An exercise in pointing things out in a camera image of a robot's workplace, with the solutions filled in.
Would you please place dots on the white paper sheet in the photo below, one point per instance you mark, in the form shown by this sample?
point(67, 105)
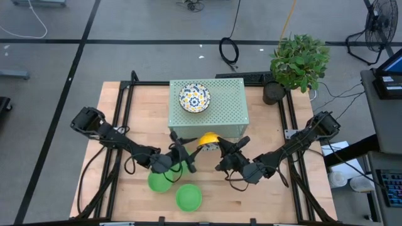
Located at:
point(342, 166)

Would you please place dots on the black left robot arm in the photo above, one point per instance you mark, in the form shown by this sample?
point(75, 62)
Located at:
point(110, 136)

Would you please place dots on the yellow bowl with floral pattern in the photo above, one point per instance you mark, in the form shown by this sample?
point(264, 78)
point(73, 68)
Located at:
point(194, 97)
point(208, 138)

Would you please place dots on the black labelled box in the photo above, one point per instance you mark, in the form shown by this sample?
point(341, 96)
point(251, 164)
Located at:
point(386, 91)

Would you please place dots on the white round container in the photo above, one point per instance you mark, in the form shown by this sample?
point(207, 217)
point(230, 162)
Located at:
point(337, 179)
point(361, 184)

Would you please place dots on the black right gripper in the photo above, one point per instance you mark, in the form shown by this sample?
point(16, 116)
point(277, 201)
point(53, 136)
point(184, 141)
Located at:
point(237, 164)

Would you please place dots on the grey desk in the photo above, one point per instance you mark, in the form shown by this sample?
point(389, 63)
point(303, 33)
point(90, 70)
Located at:
point(383, 119)
point(375, 163)

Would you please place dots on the grey table foot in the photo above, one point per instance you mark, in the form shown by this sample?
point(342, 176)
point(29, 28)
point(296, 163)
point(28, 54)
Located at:
point(37, 2)
point(14, 74)

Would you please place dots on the black power strip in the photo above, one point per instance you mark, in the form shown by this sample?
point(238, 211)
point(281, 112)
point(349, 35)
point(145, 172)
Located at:
point(242, 78)

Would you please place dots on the wide green plastic bowl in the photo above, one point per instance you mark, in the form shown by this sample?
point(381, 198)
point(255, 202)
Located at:
point(188, 197)

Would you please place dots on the black monitor screen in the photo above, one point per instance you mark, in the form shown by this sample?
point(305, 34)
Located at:
point(394, 66)

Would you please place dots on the silver metal bracket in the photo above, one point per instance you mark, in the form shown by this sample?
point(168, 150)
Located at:
point(291, 134)

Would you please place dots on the black floor fan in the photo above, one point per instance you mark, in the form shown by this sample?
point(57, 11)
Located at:
point(381, 22)

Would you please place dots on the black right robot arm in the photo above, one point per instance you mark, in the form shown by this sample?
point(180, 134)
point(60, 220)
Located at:
point(298, 141)

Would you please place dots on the pale green perforated metal shelf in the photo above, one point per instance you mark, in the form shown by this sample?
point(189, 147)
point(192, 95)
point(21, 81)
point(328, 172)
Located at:
point(226, 106)

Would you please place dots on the potted green plant black pot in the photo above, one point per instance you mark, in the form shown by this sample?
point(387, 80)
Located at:
point(298, 62)

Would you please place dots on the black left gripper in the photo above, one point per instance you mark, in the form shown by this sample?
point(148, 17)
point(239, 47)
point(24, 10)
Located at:
point(179, 155)

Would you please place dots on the black keyboard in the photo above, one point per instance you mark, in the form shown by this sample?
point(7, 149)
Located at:
point(391, 188)

